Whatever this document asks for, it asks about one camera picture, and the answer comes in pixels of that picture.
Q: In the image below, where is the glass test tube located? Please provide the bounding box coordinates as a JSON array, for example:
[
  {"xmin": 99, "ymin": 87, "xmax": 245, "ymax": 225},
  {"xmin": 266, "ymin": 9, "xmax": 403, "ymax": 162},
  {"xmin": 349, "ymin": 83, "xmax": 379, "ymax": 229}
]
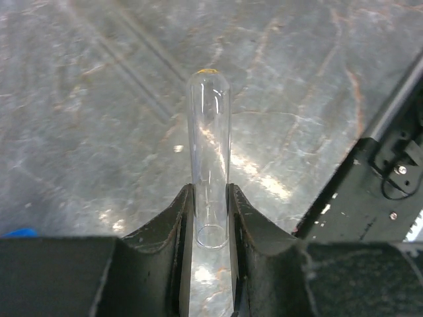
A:
[
  {"xmin": 186, "ymin": 69, "xmax": 231, "ymax": 250},
  {"xmin": 65, "ymin": 0, "xmax": 189, "ymax": 123}
]

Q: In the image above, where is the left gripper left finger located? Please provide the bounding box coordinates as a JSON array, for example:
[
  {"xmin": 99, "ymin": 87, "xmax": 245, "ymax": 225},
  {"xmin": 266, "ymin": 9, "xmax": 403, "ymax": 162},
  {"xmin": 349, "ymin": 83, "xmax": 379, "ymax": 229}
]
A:
[{"xmin": 1, "ymin": 184, "xmax": 194, "ymax": 316}]

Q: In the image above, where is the blue plastic compartment bin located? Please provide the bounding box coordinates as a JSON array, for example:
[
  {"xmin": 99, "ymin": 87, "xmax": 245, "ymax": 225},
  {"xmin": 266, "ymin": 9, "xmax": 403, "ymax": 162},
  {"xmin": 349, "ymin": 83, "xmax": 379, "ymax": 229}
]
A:
[{"xmin": 1, "ymin": 228, "xmax": 38, "ymax": 238}]

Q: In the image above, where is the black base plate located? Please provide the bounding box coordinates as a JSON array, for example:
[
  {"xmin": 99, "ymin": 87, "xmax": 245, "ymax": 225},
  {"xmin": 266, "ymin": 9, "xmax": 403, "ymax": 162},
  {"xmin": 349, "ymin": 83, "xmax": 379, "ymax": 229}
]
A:
[{"xmin": 292, "ymin": 55, "xmax": 422, "ymax": 242}]

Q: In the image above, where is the cable duct rail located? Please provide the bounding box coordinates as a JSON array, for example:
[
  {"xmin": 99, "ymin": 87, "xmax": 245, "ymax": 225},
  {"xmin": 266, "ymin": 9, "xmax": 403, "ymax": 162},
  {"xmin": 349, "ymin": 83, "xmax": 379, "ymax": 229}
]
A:
[{"xmin": 404, "ymin": 210, "xmax": 423, "ymax": 242}]

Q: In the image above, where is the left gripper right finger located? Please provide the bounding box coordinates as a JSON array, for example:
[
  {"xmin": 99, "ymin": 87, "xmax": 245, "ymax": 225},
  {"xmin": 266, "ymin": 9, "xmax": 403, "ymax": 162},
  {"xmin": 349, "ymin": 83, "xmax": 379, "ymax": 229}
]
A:
[{"xmin": 226, "ymin": 184, "xmax": 422, "ymax": 316}]

